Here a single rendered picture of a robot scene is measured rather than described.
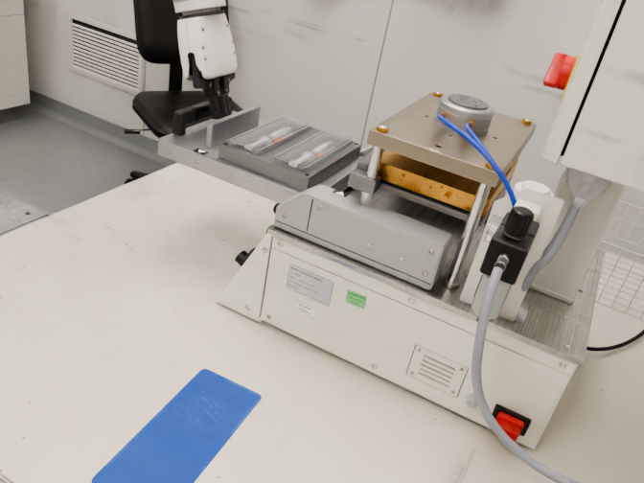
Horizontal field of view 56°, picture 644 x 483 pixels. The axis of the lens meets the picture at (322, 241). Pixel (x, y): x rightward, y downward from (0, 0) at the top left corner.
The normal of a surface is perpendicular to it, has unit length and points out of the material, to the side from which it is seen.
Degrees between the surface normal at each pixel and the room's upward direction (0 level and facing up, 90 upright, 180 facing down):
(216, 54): 74
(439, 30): 90
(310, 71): 90
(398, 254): 90
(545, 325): 0
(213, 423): 0
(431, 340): 90
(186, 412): 0
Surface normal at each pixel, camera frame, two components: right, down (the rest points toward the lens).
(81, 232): 0.18, -0.85
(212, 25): 0.85, 0.08
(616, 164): -0.45, 0.38
